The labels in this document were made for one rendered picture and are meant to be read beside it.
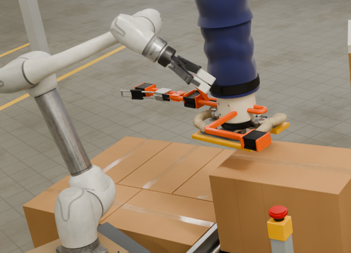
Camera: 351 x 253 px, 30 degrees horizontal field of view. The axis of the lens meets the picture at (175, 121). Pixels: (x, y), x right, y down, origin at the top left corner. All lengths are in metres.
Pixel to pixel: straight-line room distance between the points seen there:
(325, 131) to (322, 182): 2.78
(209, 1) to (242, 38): 0.22
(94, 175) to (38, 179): 2.79
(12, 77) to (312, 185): 1.27
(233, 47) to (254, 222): 0.77
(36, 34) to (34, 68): 3.78
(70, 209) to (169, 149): 1.68
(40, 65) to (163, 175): 1.55
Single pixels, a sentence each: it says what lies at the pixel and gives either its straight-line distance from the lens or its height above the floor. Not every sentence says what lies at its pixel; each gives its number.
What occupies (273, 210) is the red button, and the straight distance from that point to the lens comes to 2.41.
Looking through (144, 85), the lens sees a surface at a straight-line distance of 3.33.
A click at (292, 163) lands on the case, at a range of 2.93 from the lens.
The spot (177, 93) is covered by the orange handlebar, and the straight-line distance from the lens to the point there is 3.15.
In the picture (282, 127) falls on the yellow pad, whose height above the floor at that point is 1.09.
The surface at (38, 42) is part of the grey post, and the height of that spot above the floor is 0.88.
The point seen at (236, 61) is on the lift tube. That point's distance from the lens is 2.76.
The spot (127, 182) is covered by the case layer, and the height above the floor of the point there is 0.54.
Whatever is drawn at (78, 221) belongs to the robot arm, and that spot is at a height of 1.00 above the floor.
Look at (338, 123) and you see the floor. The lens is 5.66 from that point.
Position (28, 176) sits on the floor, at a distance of 5.67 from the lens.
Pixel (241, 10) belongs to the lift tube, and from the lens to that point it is 2.72.
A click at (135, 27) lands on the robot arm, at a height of 1.73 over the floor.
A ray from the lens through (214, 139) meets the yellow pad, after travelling 2.89.
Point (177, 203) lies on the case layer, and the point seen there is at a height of 0.54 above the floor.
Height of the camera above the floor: 2.26
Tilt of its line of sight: 22 degrees down
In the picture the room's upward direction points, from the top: 10 degrees counter-clockwise
